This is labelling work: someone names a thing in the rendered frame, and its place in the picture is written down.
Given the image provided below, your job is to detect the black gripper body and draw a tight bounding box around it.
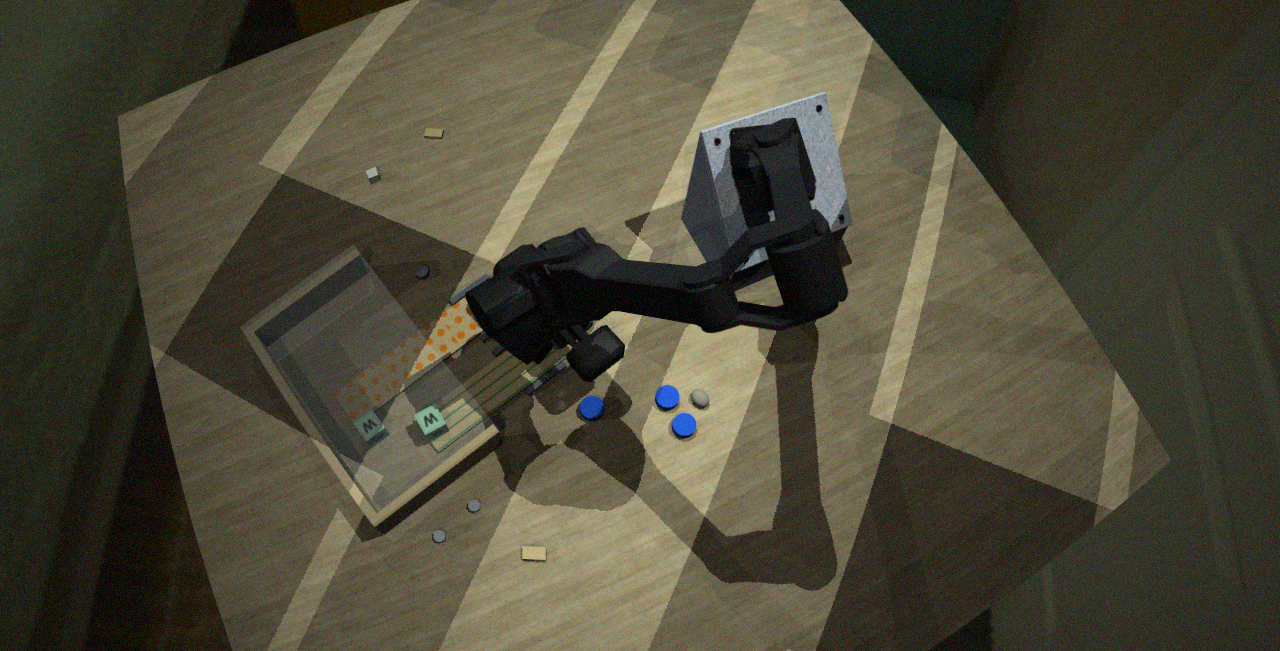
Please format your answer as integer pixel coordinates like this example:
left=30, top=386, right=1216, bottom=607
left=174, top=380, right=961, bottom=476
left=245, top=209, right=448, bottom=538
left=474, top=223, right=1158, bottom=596
left=493, top=244, right=625, bottom=382

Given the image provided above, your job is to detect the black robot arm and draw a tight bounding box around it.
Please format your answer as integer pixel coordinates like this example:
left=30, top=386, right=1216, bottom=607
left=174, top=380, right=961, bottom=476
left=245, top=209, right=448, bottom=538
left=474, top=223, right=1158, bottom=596
left=465, top=118, right=849, bottom=365

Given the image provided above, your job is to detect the tan open-top wooden tray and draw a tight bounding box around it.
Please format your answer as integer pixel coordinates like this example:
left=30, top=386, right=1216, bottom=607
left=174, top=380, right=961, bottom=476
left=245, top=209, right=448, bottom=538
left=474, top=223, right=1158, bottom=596
left=239, top=246, right=503, bottom=535

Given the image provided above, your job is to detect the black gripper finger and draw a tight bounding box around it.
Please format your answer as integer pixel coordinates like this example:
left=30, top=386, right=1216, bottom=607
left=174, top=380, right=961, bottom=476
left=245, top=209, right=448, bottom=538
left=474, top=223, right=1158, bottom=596
left=549, top=321, right=593, bottom=350

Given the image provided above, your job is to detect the blue cylinder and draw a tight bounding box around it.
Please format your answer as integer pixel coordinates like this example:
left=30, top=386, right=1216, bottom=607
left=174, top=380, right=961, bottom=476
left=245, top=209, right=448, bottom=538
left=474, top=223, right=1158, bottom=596
left=655, top=385, right=680, bottom=411
left=580, top=396, right=604, bottom=421
left=672, top=413, right=696, bottom=437

